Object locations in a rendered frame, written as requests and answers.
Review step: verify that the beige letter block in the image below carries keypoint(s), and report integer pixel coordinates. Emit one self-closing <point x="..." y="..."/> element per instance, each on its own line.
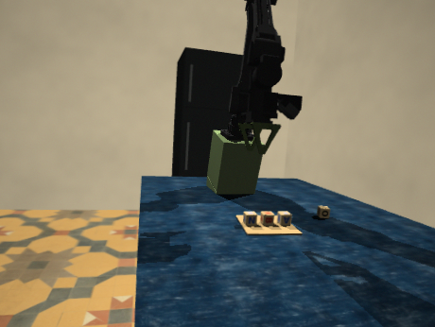
<point x="267" y="218"/>
<point x="284" y="218"/>
<point x="250" y="218"/>
<point x="323" y="212"/>

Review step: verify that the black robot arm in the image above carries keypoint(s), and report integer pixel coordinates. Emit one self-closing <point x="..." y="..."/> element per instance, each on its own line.
<point x="266" y="75"/>

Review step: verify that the beige mat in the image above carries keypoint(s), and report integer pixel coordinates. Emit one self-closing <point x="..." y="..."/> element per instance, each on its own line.
<point x="276" y="229"/>

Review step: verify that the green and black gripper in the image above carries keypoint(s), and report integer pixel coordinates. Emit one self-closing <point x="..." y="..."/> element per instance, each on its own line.
<point x="255" y="103"/>

